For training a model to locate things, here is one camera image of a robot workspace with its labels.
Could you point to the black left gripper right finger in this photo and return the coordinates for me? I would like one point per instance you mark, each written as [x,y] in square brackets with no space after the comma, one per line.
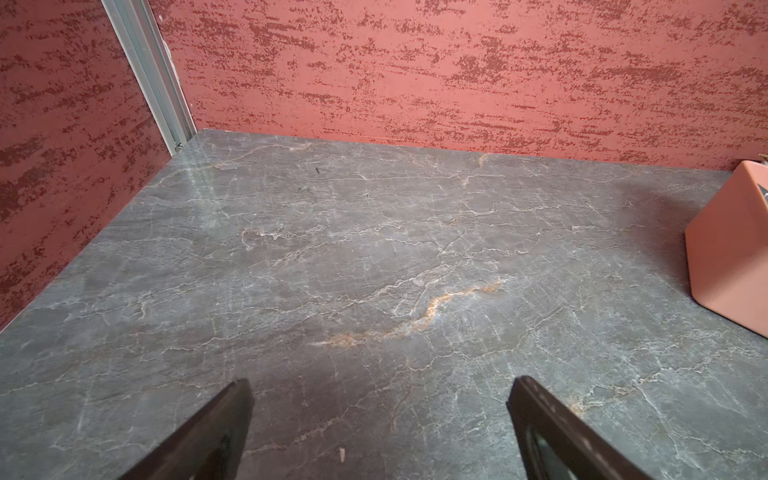
[555,443]

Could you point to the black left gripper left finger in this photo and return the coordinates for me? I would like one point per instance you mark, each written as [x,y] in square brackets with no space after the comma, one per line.
[209,445]

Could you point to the pink plastic storage box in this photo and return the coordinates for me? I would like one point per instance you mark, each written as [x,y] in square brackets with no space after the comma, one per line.
[726,248]

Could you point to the aluminium corner post left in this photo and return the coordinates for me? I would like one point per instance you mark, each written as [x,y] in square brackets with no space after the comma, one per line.
[150,59]

